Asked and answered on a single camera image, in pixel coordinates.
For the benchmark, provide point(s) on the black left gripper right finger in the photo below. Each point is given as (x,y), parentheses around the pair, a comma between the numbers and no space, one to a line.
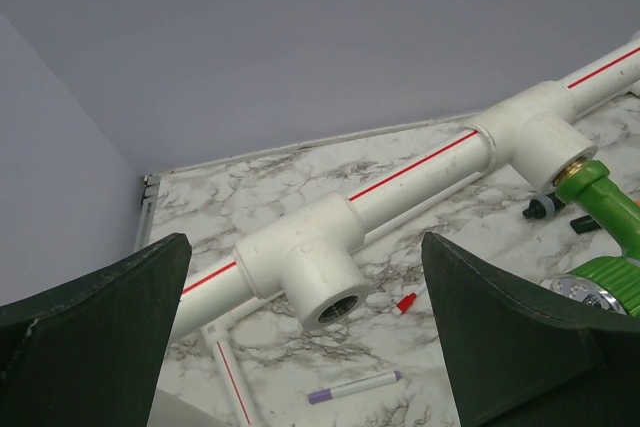
(517,354)

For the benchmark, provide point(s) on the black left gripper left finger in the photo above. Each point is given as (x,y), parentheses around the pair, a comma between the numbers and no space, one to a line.
(88,352)

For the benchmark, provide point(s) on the green water faucet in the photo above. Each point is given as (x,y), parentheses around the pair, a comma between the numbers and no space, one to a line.
(607,282)

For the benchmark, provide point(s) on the white PVC pipe frame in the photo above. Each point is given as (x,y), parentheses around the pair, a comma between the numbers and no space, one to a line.
(307,255)

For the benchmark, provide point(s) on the red capped white marker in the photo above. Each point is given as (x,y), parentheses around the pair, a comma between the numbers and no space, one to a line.
(407,301)

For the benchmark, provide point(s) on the black orange highlighter marker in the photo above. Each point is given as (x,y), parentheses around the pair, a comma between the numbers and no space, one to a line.
(585,223)

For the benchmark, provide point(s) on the purple capped white marker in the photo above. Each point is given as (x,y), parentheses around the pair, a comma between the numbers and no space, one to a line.
(354,387)

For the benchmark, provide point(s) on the black grey hose connector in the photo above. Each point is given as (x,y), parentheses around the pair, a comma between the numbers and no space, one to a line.
(545,206)

